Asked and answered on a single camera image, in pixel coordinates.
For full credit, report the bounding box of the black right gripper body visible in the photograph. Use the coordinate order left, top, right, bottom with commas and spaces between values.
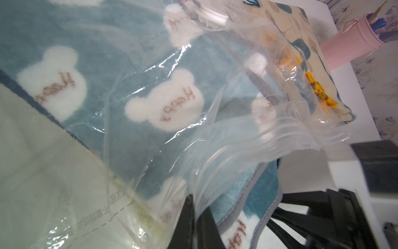
324, 141, 398, 249

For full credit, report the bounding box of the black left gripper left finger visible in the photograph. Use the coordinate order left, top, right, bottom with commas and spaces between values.
167, 195, 194, 249

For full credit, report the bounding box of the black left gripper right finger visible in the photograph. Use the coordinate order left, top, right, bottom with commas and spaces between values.
197, 207, 226, 249

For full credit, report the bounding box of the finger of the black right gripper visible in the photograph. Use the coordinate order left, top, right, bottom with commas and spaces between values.
267, 207, 348, 249
282, 190, 345, 207

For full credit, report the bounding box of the clear plastic vacuum bag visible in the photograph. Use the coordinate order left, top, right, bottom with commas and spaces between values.
0, 0, 352, 249

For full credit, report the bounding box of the beige blanket with orange pattern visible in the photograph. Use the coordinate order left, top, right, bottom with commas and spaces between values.
239, 1, 356, 123

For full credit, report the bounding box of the teal bear pattern blanket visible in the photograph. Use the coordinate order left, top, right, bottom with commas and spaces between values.
0, 0, 284, 249

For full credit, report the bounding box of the white vacuum bag valve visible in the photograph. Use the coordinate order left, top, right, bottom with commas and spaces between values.
197, 1, 229, 26

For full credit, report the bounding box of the pink cup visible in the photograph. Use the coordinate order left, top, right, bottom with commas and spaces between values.
320, 12, 385, 70

